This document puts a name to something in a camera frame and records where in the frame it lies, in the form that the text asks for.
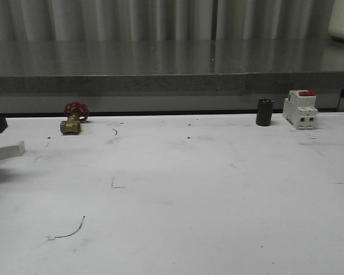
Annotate white half-ring pipe clamp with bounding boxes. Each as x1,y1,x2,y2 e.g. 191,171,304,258
0,140,25,160

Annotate grey stone counter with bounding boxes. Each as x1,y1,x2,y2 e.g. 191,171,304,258
0,39,344,114

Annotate brass valve red handwheel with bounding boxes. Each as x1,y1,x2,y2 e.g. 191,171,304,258
60,101,89,135

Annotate dark brown cylindrical coupling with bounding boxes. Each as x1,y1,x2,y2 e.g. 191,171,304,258
256,99,273,127

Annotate white container on counter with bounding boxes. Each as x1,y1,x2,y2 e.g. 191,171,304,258
328,0,344,41

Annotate white circuit breaker red switch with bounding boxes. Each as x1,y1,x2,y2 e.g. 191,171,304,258
282,90,318,130

